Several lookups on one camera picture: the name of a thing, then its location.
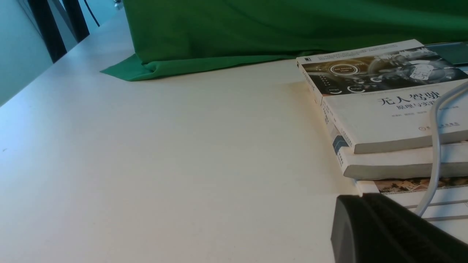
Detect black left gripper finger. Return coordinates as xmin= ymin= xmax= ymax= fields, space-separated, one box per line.
xmin=331 ymin=194 xmax=468 ymax=263

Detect top book with dashboard cover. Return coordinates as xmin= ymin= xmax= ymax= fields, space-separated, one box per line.
xmin=296 ymin=39 xmax=467 ymax=154

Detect green backdrop cloth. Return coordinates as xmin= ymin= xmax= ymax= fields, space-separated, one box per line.
xmin=102 ymin=0 xmax=468 ymax=81

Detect white lamp power cable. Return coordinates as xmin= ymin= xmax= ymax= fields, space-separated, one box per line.
xmin=415 ymin=82 xmax=468 ymax=217

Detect thin black background cable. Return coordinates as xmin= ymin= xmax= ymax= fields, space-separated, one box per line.
xmin=83 ymin=0 xmax=101 ymax=27

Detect black frame posts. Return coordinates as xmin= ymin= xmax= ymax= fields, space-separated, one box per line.
xmin=26 ymin=0 xmax=90 ymax=63

